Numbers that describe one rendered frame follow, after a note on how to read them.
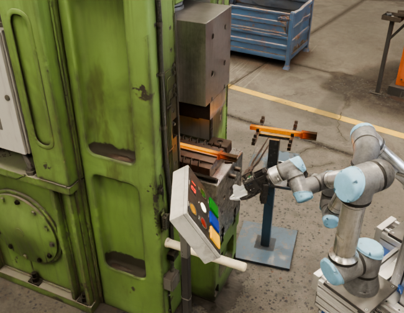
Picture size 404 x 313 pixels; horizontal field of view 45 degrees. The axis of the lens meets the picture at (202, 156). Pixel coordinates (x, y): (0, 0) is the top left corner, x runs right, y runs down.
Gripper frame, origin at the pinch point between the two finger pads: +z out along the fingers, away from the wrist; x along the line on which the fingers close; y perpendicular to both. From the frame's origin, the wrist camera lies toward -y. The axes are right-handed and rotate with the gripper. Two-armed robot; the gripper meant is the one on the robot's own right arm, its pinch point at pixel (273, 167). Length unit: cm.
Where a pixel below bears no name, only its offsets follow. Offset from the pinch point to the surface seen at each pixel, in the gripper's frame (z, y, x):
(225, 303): 19, 100, -13
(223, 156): 27.8, 0.0, -0.7
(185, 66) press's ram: 41, -56, -18
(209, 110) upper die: 30.8, -32.4, -12.5
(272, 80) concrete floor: 96, 100, 322
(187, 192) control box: 19, -20, -61
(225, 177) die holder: 24.7, 10.5, -5.2
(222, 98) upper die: 30.6, -31.9, 3.6
